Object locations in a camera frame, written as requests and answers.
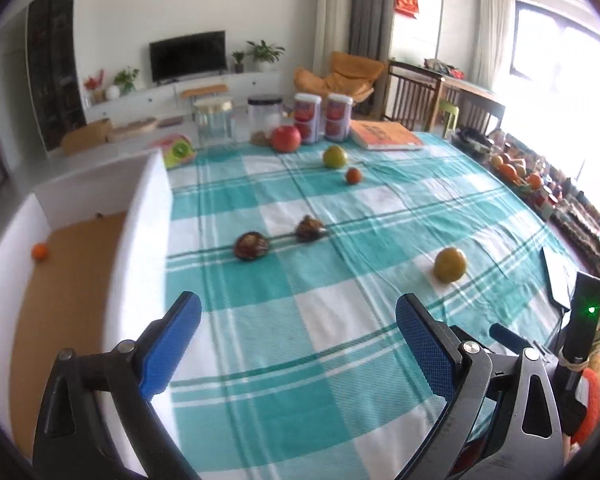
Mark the red flower vase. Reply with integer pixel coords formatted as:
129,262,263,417
83,70,106,106

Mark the dark tall display shelf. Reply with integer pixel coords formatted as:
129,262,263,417
26,0,88,152

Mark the window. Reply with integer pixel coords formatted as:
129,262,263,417
511,0,600,92

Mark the teal checked tablecloth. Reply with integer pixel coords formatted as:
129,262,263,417
164,130,583,480

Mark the green apple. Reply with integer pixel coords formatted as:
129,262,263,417
322,145,348,169

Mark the white tower air conditioner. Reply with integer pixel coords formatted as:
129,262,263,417
312,0,353,81

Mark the red apple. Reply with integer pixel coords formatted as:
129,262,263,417
271,125,302,153

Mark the yellow-green pear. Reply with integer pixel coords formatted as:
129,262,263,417
433,247,467,283

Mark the white box with brown bottom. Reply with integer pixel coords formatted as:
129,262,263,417
0,150,174,477

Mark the white curtain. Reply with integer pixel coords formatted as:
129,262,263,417
476,0,517,93

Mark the pink toy with kiwi print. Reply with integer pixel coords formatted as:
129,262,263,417
152,134,197,169

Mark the grey curtain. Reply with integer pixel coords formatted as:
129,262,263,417
339,0,398,63

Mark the glass jar with gold lid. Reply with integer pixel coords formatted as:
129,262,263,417
193,98,235,148

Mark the orange lounge chair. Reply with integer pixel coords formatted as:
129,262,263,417
293,51,386,106

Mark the red and white canister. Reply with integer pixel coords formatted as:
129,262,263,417
293,93,322,145
324,93,353,142

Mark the dark wooden table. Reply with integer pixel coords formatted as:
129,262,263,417
387,59,507,133

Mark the dark brown round fruit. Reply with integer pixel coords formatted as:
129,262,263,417
294,214,328,243
233,231,271,262

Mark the leafy plant with white pot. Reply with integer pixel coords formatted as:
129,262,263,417
105,66,141,101

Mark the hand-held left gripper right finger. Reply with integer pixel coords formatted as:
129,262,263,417
394,293,566,480

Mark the cardboard box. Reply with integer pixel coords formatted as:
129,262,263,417
60,118,114,157

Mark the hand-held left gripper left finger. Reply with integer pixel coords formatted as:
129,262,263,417
32,291,203,480

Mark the white television cabinet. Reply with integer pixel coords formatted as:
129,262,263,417
82,71,282,128

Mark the orange book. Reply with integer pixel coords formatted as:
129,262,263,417
350,120,426,152

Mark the potted green plant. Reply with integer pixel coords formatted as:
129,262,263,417
246,40,286,72

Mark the green stool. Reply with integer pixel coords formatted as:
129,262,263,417
437,101,461,139

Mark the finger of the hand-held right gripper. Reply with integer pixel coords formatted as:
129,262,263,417
490,323,537,357

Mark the black television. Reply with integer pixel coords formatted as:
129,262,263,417
149,30,228,84

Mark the crate of assorted fruit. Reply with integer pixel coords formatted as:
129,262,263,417
487,130,563,213

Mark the glass jar with black lid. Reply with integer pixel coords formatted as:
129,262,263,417
247,95,284,147

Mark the white tablet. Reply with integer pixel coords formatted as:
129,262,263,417
541,246,579,312

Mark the patterned blanket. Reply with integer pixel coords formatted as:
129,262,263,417
547,192,600,461

